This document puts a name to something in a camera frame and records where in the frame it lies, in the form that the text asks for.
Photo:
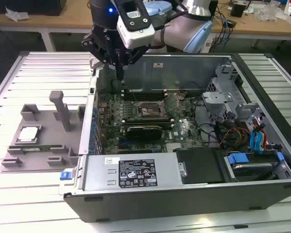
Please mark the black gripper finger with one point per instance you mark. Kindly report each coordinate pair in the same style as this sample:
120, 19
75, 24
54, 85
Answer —
138, 54
97, 44

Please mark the silver CPU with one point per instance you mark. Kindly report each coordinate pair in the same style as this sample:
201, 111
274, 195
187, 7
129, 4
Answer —
29, 134

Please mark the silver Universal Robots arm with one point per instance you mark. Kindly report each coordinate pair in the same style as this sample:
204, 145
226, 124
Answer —
177, 34

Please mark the long wooden desk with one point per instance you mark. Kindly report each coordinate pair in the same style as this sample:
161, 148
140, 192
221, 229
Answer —
63, 21

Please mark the black graphics card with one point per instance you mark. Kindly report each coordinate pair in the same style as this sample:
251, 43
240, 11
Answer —
143, 132

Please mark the large black box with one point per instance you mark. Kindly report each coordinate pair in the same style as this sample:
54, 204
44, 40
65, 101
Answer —
26, 6

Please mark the green motherboard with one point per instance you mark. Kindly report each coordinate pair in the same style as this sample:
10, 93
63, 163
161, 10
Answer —
114, 131

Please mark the crumpled white plastic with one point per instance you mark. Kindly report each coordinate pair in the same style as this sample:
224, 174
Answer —
17, 14

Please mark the grey metal drive cage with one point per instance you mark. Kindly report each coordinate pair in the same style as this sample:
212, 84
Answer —
218, 99

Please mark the small black device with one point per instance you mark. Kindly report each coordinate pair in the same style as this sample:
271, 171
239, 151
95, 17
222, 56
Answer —
231, 23

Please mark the silver chipset heatsink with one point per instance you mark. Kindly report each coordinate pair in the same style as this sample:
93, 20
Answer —
173, 146

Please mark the grey parts rack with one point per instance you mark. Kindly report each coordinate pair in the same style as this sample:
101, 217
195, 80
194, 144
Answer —
46, 136

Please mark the small black container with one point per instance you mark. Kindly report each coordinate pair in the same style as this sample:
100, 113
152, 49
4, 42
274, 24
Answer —
237, 9

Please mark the green RAM stick white label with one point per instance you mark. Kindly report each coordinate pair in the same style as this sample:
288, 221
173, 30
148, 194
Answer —
38, 148

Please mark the silver power supply unit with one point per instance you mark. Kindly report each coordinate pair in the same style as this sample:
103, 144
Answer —
101, 170

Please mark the black plastic shroud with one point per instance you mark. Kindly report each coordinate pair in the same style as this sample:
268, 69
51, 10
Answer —
198, 165

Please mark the blue case latch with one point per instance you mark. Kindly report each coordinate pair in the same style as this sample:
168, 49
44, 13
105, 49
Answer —
65, 176

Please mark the clear plastic wrap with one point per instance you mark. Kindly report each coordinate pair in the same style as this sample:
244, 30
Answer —
269, 12

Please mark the black and grey PC case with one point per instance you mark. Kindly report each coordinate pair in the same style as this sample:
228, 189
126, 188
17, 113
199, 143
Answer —
184, 206

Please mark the hard disk in blue carrier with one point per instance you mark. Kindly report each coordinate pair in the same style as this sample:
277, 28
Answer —
252, 168

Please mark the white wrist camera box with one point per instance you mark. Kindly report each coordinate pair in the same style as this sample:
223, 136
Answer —
138, 36

